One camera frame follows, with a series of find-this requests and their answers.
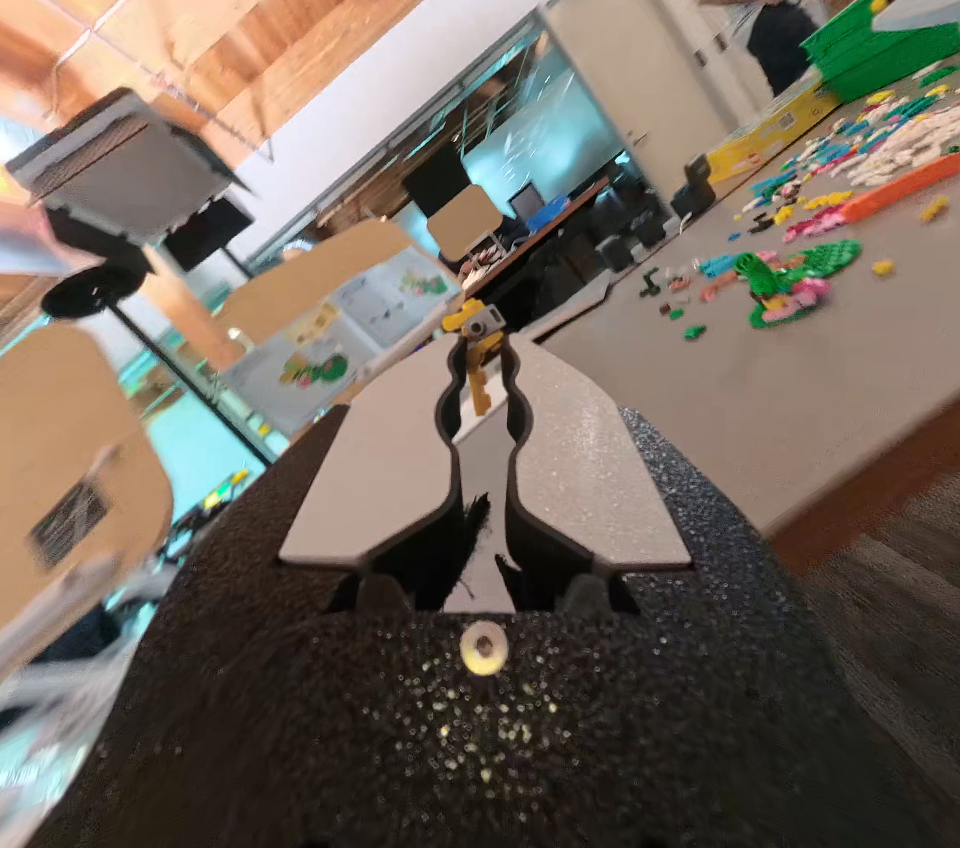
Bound yellow brick set box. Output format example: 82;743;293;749
707;74;843;186

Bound black flat panel on stand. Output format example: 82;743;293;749
6;86;273;470

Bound black monitor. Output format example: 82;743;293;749
163;194;258;273
403;143;475;220

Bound pile of loose toy bricks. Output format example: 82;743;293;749
637;62;960;309

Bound black desk device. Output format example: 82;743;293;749
669;154;719;220

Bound green and pink brick build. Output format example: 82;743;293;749
733;239;864;331

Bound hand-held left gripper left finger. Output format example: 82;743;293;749
277;335;463;612

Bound green storage bins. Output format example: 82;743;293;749
801;0;960;105

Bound grey desk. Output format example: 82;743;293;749
442;60;960;612

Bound yellow brick assembly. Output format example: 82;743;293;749
442;299;508;418

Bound brick instruction booklet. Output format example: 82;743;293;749
225;248;462;436

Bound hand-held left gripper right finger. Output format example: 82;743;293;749
504;333;693;612

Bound orange brick separator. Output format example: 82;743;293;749
838;152;960;228

